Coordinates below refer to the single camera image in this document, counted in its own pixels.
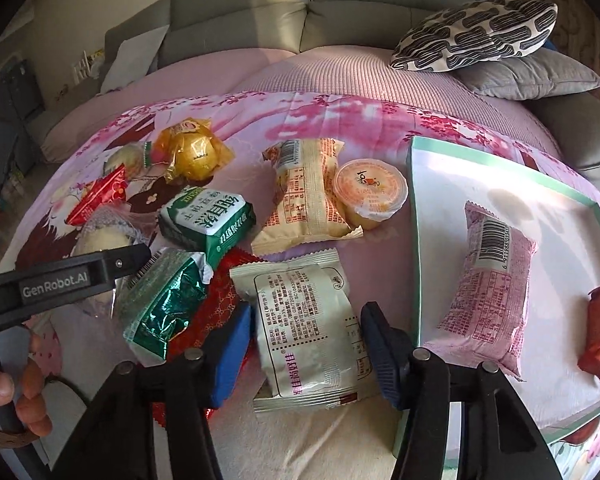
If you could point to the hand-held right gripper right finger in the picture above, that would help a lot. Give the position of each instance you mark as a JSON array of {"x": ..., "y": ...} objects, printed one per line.
[{"x": 380, "y": 355}]

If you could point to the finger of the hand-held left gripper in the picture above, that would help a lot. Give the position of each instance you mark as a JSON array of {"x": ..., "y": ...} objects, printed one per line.
[{"x": 130, "y": 260}]

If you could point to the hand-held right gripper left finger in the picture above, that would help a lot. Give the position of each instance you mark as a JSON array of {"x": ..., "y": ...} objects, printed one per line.
[{"x": 230, "y": 355}]

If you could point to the clear-wrapped pale bun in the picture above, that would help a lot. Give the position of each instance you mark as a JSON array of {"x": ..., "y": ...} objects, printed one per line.
[{"x": 102, "y": 237}]

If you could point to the green foil snack packet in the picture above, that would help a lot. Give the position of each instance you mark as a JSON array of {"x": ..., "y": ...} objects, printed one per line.
[{"x": 162, "y": 305}]

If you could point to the red patterned snack packet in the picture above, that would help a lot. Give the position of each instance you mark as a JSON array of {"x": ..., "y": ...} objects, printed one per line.
[{"x": 220, "y": 295}]

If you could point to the green and white snack packet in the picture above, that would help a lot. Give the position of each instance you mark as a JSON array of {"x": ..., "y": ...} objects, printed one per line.
[{"x": 205, "y": 222}]

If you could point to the white tray with teal rim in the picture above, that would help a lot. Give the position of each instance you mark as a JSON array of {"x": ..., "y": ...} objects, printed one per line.
[{"x": 555, "y": 240}]

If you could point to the person's left hand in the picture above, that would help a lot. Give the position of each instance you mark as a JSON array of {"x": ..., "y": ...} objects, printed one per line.
[{"x": 30, "y": 385}]

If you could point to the small red snack packet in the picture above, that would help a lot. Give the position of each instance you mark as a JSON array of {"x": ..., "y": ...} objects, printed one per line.
[{"x": 97, "y": 195}]

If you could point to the pale round snack green wrapper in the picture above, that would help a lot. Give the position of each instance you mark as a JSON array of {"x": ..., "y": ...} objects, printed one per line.
[{"x": 125, "y": 160}]

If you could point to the pink snack packet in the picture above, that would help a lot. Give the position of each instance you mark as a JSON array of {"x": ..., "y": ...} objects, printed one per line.
[{"x": 485, "y": 300}]

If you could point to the yellow wrapped round snack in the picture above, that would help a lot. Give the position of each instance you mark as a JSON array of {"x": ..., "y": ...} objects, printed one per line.
[{"x": 192, "y": 152}]

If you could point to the orange jelly cup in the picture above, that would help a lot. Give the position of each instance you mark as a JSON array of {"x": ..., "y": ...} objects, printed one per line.
[{"x": 370, "y": 190}]

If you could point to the beige orange-print snack packet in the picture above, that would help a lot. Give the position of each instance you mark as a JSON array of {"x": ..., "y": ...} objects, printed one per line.
[{"x": 305, "y": 195}]

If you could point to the dark cabinet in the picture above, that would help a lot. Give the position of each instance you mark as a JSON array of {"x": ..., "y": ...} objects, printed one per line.
[{"x": 10, "y": 90}]

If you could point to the light grey cushion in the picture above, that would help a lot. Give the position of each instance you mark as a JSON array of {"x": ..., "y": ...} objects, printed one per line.
[{"x": 135, "y": 55}]

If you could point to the pink floral printed blanket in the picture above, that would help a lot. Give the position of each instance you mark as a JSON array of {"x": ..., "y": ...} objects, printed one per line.
[{"x": 380, "y": 125}]

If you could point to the pink textured blanket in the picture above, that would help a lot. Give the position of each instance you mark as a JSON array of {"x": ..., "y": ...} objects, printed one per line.
[{"x": 305, "y": 72}]

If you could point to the grey sofa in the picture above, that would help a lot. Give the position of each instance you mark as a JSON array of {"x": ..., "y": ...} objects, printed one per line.
[{"x": 260, "y": 5}]

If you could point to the grey pillow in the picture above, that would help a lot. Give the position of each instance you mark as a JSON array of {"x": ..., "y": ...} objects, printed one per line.
[{"x": 530, "y": 77}]

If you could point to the black and white patterned pillow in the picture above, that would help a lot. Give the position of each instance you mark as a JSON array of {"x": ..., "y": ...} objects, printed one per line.
[{"x": 475, "y": 35}]

